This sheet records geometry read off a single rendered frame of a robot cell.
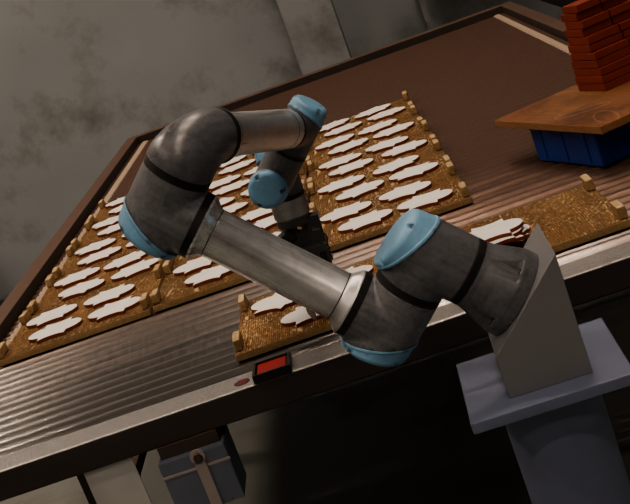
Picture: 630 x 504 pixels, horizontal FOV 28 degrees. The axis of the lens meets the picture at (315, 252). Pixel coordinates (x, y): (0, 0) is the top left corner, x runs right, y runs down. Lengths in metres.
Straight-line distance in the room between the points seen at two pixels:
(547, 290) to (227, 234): 0.52
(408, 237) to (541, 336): 0.26
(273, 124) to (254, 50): 5.58
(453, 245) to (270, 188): 0.49
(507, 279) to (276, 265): 0.37
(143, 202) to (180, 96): 5.85
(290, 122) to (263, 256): 0.33
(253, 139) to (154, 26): 5.72
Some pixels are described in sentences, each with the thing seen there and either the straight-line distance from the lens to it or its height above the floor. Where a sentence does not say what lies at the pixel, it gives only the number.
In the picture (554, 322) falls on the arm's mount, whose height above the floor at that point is 0.97.
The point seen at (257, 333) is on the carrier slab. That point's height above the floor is 0.94.
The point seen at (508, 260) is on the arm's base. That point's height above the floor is 1.08.
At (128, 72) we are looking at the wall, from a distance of 7.91.
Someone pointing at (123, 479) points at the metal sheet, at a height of 0.81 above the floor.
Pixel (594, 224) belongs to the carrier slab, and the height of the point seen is 0.94.
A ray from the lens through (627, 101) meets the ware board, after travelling 3.05.
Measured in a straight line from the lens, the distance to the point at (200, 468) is 2.44.
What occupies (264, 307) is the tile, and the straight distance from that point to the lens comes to 2.73.
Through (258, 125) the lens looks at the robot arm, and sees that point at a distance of 2.17.
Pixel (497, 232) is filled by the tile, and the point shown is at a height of 0.99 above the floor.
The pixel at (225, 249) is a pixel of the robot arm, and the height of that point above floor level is 1.24.
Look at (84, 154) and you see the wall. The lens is 8.05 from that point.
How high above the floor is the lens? 1.69
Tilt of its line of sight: 14 degrees down
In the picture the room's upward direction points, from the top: 20 degrees counter-clockwise
